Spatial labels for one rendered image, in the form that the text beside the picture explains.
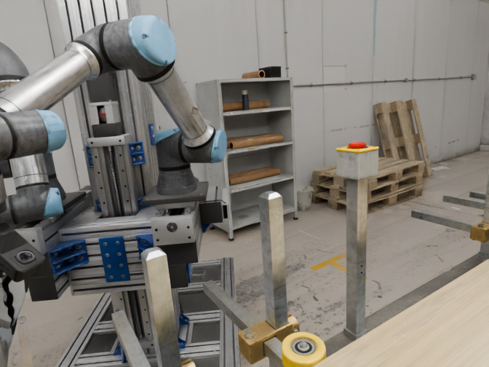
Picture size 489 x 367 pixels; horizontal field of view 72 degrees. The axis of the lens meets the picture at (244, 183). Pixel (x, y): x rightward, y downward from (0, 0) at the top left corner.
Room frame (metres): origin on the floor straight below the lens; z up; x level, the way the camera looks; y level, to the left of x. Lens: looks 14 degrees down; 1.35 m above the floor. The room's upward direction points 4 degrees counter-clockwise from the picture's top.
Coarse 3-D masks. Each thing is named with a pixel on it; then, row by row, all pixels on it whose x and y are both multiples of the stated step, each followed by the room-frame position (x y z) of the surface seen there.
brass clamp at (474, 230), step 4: (476, 224) 1.16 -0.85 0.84; (484, 224) 1.15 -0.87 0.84; (488, 224) 1.15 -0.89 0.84; (472, 228) 1.14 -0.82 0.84; (476, 228) 1.13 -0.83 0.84; (480, 228) 1.13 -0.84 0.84; (484, 228) 1.12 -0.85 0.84; (488, 228) 1.12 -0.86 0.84; (472, 232) 1.14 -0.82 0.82; (476, 232) 1.13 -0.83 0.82; (480, 232) 1.12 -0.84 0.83; (484, 232) 1.11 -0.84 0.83; (488, 232) 1.12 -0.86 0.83; (472, 236) 1.14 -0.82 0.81; (476, 236) 1.13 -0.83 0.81; (480, 236) 1.12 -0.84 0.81; (484, 236) 1.11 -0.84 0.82; (488, 236) 1.12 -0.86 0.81; (480, 240) 1.12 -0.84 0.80; (484, 240) 1.11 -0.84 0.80; (488, 240) 1.12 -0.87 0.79
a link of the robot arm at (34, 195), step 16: (0, 48) 0.90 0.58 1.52; (0, 64) 0.89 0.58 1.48; (16, 64) 0.91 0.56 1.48; (0, 80) 0.88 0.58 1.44; (16, 80) 0.89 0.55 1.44; (16, 160) 0.83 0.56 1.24; (32, 160) 0.84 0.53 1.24; (16, 176) 0.82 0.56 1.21; (32, 176) 0.83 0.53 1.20; (16, 192) 0.82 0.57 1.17; (32, 192) 0.81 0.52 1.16; (48, 192) 0.83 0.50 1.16; (16, 208) 0.78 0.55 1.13; (32, 208) 0.80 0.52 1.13; (48, 208) 0.82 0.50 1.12
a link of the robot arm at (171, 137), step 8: (176, 128) 1.19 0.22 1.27; (160, 136) 1.18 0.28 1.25; (168, 136) 1.17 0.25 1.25; (176, 136) 1.18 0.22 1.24; (160, 144) 1.18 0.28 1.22; (168, 144) 1.17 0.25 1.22; (176, 144) 1.16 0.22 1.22; (160, 152) 1.19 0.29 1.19; (168, 152) 1.17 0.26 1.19; (176, 152) 1.16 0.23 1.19; (160, 160) 1.19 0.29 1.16; (168, 160) 1.17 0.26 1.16; (176, 160) 1.18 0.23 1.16; (184, 160) 1.17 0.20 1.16
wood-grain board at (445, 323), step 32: (448, 288) 0.68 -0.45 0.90; (480, 288) 0.67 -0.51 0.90; (416, 320) 0.58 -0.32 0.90; (448, 320) 0.57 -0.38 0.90; (480, 320) 0.56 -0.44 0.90; (352, 352) 0.51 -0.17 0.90; (384, 352) 0.50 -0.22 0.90; (416, 352) 0.49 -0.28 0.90; (448, 352) 0.49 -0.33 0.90; (480, 352) 0.48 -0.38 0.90
